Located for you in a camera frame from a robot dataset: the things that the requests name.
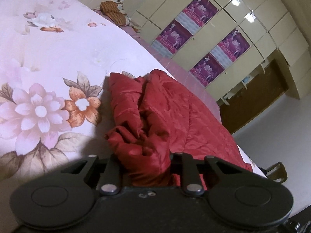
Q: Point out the brown wooden door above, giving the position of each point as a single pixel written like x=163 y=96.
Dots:
x=253 y=99

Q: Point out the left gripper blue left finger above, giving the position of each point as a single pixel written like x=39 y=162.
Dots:
x=111 y=176

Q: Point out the orange brown folded cloth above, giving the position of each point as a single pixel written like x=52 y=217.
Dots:
x=114 y=11

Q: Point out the lower left purple calendar poster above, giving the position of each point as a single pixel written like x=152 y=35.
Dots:
x=173 y=37

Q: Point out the red puffer jacket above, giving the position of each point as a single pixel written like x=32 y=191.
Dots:
x=156 y=116

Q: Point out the white floral bed sheet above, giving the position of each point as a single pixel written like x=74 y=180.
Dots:
x=56 y=58

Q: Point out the purple calendar poster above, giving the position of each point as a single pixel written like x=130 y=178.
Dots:
x=234 y=45
x=173 y=37
x=200 y=11
x=206 y=70

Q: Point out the upper right purple calendar poster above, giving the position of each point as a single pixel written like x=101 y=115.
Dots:
x=234 y=45

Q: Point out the cream corner shelf unit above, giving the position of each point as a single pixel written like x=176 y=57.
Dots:
x=243 y=85

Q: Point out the cream wardrobe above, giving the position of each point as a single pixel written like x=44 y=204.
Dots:
x=267 y=25

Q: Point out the lower right purple calendar poster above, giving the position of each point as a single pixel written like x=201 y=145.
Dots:
x=206 y=70

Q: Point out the wooden chair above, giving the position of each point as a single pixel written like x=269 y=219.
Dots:
x=276 y=172

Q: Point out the upper left purple calendar poster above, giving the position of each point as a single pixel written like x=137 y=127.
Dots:
x=200 y=11

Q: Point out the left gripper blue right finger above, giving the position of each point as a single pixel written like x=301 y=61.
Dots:
x=184 y=166

